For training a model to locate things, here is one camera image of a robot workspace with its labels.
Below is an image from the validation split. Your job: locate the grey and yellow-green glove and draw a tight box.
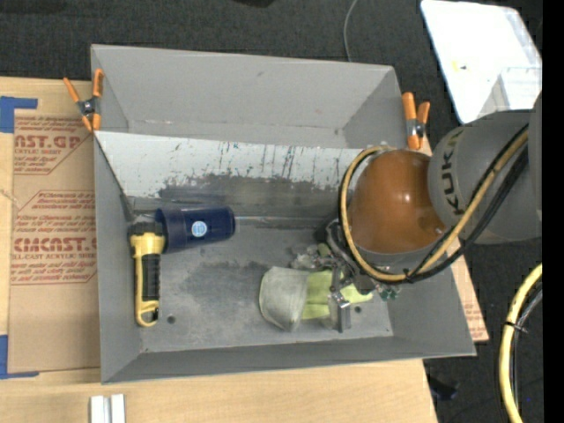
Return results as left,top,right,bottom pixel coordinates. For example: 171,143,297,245
258,242,376,333

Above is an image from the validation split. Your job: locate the yellow and black flashlight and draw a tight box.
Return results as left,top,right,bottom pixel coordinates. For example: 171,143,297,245
127,219,168,328

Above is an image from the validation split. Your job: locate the brown cardboard board red print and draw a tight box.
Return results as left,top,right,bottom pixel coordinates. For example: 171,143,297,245
0,75,491,379

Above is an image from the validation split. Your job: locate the grey metal bin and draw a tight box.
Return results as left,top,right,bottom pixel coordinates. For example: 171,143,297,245
89,43,479,385

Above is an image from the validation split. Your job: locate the dark blue cup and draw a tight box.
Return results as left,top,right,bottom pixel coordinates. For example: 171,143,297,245
154,204,237,256

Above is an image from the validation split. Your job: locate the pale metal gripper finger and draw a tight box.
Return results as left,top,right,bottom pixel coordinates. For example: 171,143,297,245
330,290,354,334

